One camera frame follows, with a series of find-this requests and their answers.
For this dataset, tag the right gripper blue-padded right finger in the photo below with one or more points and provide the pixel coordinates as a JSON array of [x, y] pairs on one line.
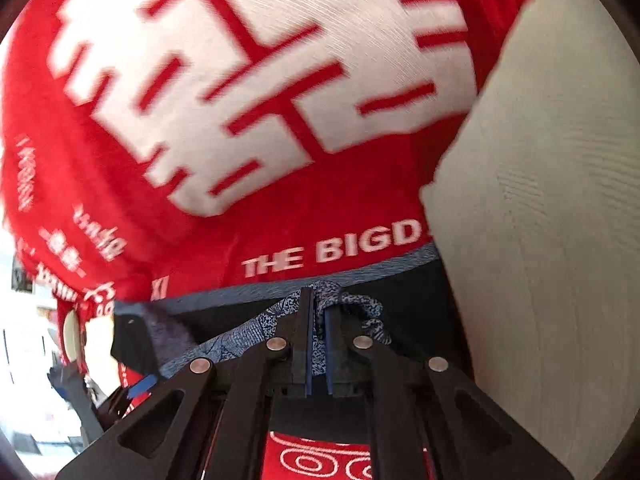
[[427, 419]]

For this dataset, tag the beige herringbone pillow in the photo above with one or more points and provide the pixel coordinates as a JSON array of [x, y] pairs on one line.
[[535, 211]]

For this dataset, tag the red bedspread with white characters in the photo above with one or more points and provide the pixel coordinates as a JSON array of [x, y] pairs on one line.
[[157, 148]]

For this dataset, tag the cream pillow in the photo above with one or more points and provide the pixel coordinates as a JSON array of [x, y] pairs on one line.
[[89, 346]]

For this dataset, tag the black pants with grey trim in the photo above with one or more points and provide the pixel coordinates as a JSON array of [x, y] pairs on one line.
[[405, 302]]

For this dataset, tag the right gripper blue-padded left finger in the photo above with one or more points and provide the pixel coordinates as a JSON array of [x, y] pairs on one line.
[[209, 421]]

